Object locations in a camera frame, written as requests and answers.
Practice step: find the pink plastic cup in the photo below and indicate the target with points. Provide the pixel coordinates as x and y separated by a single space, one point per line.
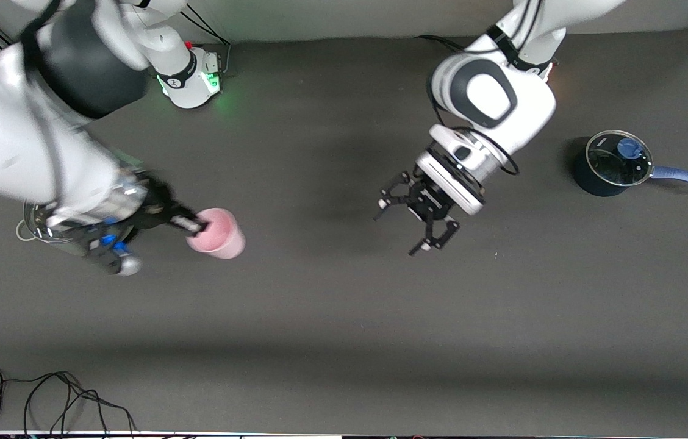
219 235

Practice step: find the dark blue saucepan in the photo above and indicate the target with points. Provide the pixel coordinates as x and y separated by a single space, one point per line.
588 180

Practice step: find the glass pot lid metal knob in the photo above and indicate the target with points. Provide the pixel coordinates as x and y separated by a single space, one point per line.
36 219

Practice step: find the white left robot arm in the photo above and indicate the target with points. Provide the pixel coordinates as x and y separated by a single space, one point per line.
533 103

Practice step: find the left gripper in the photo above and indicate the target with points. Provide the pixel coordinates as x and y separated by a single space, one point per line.
426 202

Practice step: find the glass lid blue knob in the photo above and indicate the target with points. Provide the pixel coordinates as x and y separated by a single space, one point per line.
609 164

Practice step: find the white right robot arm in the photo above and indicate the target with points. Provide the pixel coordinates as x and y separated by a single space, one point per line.
14 140

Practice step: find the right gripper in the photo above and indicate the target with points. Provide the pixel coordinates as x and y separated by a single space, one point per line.
158 201

